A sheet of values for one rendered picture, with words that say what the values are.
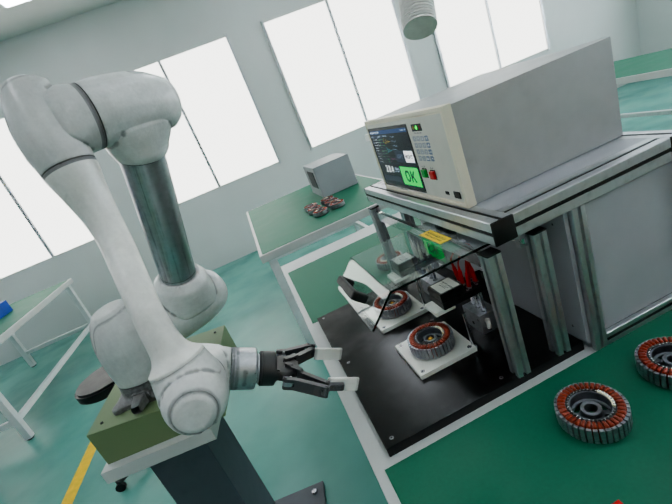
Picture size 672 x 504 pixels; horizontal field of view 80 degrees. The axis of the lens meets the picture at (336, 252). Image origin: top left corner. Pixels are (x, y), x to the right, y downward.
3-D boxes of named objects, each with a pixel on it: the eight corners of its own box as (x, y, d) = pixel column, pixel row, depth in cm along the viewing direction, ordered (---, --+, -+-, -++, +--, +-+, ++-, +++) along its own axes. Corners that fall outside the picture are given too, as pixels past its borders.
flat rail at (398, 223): (491, 272, 75) (487, 258, 74) (375, 218, 133) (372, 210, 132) (496, 269, 75) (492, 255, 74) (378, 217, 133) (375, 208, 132)
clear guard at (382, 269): (372, 332, 72) (361, 305, 70) (338, 289, 95) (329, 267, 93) (522, 257, 77) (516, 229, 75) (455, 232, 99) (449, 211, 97)
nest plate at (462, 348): (422, 380, 91) (420, 376, 90) (395, 349, 105) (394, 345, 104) (477, 350, 93) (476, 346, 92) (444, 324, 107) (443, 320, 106)
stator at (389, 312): (388, 324, 115) (384, 314, 113) (370, 312, 125) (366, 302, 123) (419, 306, 118) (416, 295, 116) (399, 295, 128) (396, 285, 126)
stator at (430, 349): (423, 368, 92) (419, 355, 91) (403, 345, 103) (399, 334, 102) (464, 346, 94) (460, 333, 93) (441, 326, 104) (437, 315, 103)
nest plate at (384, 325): (383, 334, 113) (381, 330, 113) (365, 314, 127) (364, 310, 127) (428, 311, 116) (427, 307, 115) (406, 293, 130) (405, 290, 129)
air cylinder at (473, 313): (484, 335, 97) (478, 316, 95) (466, 322, 104) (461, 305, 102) (501, 326, 98) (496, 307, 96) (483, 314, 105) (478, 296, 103)
